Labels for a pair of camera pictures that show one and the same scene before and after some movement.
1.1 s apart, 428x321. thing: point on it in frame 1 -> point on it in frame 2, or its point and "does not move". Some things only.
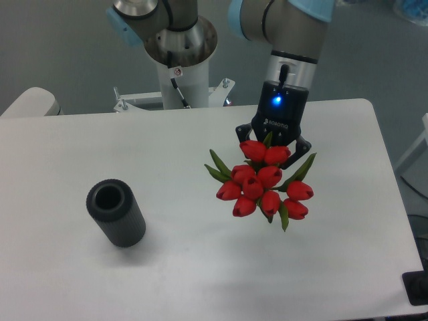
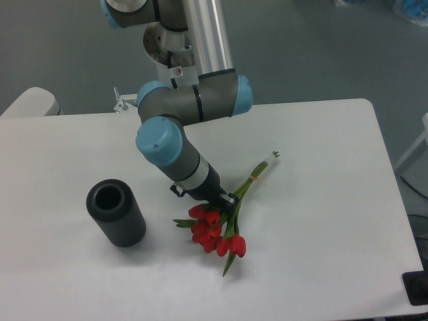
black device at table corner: (416, 285) does not move
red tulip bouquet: (259, 187) -> (218, 231)
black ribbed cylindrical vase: (112, 203) does not move
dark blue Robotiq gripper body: (280, 113) -> (211, 189)
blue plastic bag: (415, 11) does not move
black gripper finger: (243, 132) -> (230, 200)
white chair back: (34, 101) does not move
